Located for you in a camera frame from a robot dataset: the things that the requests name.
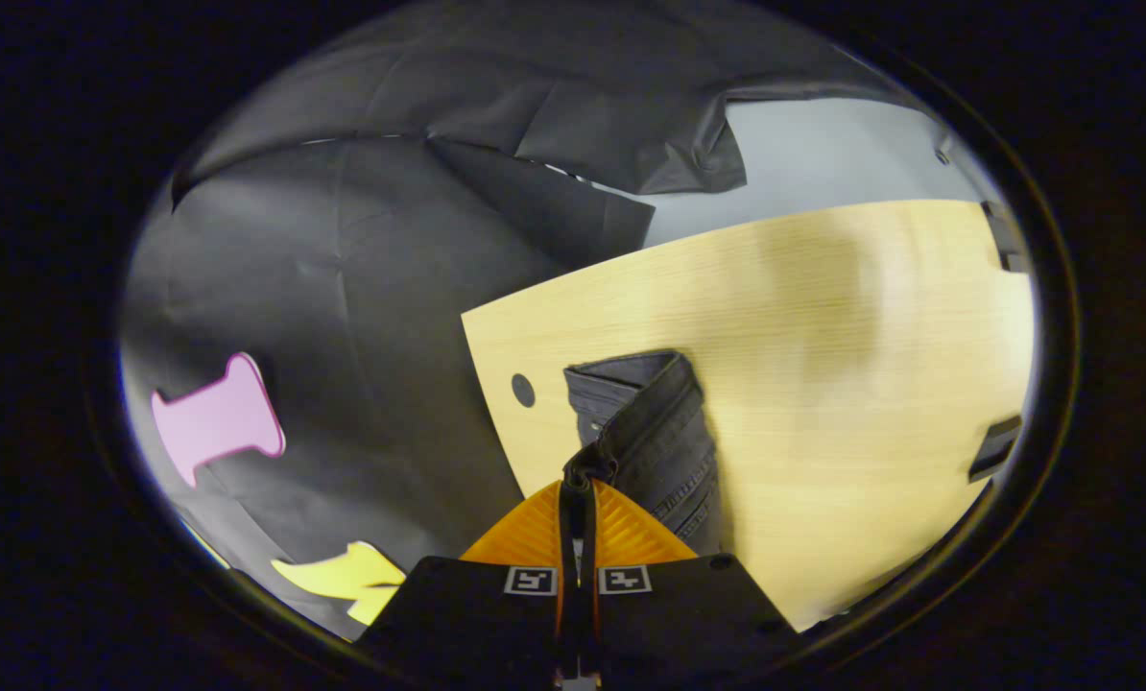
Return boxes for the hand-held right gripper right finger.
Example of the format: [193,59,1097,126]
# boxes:
[578,478,798,688]

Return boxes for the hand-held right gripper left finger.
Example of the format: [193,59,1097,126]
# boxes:
[357,480,579,688]

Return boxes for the dark grey jeans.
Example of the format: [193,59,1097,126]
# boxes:
[562,349,725,560]

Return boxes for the black table clamp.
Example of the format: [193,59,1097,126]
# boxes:
[980,200,1027,275]
[967,414,1024,484]

